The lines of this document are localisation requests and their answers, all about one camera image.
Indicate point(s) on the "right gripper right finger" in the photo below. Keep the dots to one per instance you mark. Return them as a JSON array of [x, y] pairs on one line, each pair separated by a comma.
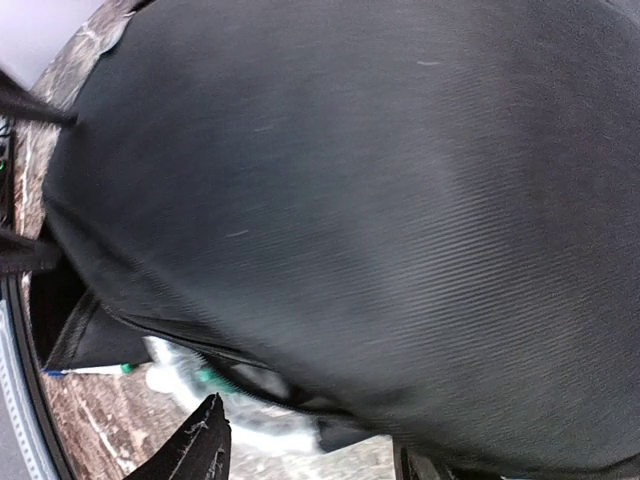
[[408, 466]]

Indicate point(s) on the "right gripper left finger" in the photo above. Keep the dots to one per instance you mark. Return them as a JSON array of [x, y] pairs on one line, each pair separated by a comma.
[[200, 449]]

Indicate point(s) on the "green white glue stick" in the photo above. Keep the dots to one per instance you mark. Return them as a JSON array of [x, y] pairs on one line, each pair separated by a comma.
[[172, 380]]

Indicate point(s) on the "black student backpack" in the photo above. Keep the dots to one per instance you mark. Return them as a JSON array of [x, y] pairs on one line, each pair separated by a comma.
[[426, 213]]

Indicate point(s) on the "blue capped pen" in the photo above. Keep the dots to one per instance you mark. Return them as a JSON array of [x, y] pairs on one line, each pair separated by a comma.
[[121, 369]]

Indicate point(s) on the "white slotted cable duct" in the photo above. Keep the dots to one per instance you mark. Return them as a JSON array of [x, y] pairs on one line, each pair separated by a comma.
[[18, 405]]

